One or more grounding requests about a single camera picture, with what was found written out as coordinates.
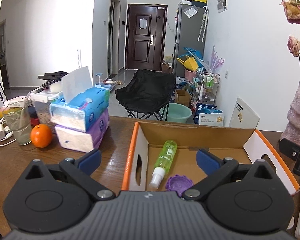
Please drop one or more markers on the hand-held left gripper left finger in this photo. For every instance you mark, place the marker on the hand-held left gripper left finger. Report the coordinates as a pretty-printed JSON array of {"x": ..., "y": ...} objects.
[{"x": 90, "y": 158}]

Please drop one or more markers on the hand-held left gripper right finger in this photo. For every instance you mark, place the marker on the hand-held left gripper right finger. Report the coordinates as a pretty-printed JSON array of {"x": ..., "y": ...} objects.
[{"x": 207, "y": 160}]

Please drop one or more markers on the red orange cardboard box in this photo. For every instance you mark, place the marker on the red orange cardboard box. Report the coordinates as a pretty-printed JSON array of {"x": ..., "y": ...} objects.
[{"x": 187, "y": 162}]

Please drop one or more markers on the purple notched round lid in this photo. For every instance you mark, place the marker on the purple notched round lid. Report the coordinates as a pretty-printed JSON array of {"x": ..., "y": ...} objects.
[{"x": 177, "y": 183}]

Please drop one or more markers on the green spray bottle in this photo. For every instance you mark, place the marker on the green spray bottle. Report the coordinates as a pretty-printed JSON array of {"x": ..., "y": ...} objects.
[{"x": 166, "y": 155}]

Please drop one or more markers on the purple tissue pack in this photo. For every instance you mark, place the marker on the purple tissue pack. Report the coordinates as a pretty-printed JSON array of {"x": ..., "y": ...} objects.
[{"x": 75, "y": 140}]

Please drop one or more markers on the white blue package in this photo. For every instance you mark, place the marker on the white blue package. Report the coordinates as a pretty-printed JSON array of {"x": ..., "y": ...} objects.
[{"x": 211, "y": 120}]

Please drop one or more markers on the green plastic basin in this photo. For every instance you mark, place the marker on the green plastic basin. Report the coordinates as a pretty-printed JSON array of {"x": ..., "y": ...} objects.
[{"x": 180, "y": 115}]

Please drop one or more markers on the blue tissue pack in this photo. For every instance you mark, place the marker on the blue tissue pack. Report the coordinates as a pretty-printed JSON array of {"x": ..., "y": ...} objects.
[{"x": 92, "y": 105}]

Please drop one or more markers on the orange fruit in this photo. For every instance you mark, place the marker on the orange fruit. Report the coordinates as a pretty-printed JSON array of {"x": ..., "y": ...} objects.
[{"x": 41, "y": 135}]

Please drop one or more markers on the white leaning board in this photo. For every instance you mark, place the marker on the white leaning board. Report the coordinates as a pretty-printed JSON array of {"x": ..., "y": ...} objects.
[{"x": 243, "y": 115}]

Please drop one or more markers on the open brown cardboard box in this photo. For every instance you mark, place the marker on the open brown cardboard box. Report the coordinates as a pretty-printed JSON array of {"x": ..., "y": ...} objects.
[{"x": 183, "y": 98}]

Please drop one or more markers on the small red box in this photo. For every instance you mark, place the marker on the small red box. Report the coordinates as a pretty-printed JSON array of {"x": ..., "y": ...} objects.
[{"x": 35, "y": 121}]

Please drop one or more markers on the clear plastic food container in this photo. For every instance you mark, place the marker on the clear plastic food container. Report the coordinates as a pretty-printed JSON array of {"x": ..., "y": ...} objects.
[{"x": 41, "y": 112}]

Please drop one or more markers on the clear drinking glass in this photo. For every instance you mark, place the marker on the clear drinking glass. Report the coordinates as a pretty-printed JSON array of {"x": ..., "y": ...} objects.
[{"x": 20, "y": 132}]

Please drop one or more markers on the blue pet bowl tray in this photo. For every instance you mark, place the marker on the blue pet bowl tray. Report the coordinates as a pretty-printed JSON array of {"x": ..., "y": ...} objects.
[{"x": 103, "y": 85}]

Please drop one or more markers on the metal rack with bottles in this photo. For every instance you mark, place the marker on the metal rack with bottles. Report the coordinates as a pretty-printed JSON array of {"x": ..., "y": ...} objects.
[{"x": 208, "y": 82}]

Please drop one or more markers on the white bowl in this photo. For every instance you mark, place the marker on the white bowl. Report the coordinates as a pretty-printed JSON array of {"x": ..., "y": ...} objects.
[{"x": 55, "y": 87}]

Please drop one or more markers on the clear drinking straw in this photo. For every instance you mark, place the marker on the clear drinking straw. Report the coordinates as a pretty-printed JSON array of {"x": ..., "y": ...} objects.
[{"x": 25, "y": 107}]

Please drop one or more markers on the pink bucket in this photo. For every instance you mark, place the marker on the pink bucket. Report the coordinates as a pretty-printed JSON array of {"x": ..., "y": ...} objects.
[{"x": 190, "y": 75}]

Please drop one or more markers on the black folding chair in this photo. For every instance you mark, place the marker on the black folding chair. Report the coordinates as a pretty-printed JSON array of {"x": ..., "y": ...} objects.
[{"x": 145, "y": 90}]

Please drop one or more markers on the black tool with red trim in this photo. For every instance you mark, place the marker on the black tool with red trim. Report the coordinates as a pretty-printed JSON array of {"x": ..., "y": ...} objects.
[{"x": 52, "y": 76}]

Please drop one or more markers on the white pink flat box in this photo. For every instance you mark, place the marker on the white pink flat box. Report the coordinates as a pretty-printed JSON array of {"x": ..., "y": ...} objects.
[{"x": 15, "y": 101}]

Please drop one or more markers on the yellow hangers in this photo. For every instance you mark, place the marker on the yellow hangers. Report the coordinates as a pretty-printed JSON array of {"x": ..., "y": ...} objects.
[{"x": 189, "y": 64}]

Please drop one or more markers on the purple hangers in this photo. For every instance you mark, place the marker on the purple hangers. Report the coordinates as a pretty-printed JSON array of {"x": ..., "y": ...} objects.
[{"x": 216, "y": 61}]

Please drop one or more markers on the blue hangers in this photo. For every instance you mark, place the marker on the blue hangers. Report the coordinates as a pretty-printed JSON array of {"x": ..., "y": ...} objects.
[{"x": 193, "y": 53}]

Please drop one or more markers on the dark brown door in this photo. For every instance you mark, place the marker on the dark brown door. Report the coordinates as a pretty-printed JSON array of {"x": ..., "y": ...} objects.
[{"x": 142, "y": 47}]

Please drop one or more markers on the grey refrigerator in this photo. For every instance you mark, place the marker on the grey refrigerator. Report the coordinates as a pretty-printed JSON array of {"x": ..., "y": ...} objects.
[{"x": 188, "y": 35}]

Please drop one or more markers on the clear folded umbrella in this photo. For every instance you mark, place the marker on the clear folded umbrella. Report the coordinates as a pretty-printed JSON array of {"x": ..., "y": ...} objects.
[{"x": 203, "y": 23}]

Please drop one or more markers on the paper sheet in sleeve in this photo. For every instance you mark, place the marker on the paper sheet in sleeve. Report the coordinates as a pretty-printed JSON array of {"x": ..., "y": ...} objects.
[{"x": 191, "y": 12}]

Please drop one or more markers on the dried rose bouquet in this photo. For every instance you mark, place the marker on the dried rose bouquet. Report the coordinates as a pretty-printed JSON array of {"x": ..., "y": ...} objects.
[{"x": 296, "y": 11}]

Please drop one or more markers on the white wall socket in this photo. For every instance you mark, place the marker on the white wall socket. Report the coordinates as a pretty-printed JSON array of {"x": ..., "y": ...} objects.
[{"x": 227, "y": 74}]

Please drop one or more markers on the white wall panel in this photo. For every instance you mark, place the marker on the white wall panel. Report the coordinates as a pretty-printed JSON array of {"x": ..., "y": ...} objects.
[{"x": 222, "y": 0}]

